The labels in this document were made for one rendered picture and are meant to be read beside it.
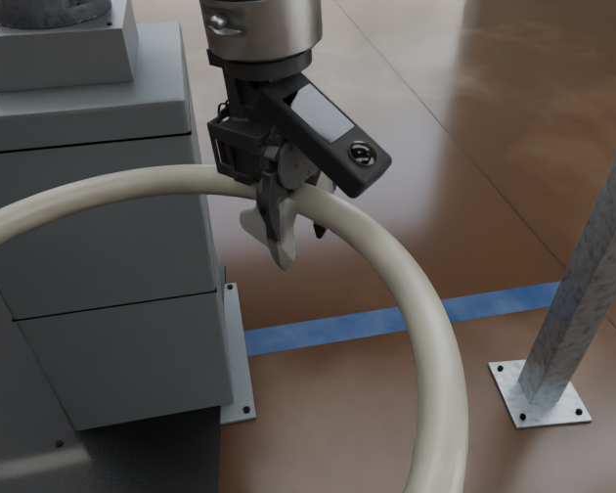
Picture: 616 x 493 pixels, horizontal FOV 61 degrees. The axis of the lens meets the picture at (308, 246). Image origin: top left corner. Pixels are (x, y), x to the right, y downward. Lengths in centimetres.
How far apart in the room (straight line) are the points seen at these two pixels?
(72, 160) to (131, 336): 43
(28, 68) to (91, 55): 10
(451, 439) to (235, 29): 30
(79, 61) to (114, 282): 41
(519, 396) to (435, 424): 121
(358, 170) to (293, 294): 129
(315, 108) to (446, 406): 24
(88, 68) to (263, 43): 59
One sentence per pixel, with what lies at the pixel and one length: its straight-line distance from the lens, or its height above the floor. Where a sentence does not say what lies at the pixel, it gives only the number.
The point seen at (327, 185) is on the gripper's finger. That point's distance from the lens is 52.
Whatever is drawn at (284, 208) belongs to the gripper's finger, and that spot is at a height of 93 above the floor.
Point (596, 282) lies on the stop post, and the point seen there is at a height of 45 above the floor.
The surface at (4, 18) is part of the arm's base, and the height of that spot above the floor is 95.
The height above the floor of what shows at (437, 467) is 93.
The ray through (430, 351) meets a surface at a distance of 35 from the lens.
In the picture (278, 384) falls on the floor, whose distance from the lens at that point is 146.
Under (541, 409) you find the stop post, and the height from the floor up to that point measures 1.
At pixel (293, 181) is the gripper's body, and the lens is 46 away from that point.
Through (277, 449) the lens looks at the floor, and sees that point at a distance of 137.
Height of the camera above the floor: 120
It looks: 40 degrees down
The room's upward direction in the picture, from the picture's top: straight up
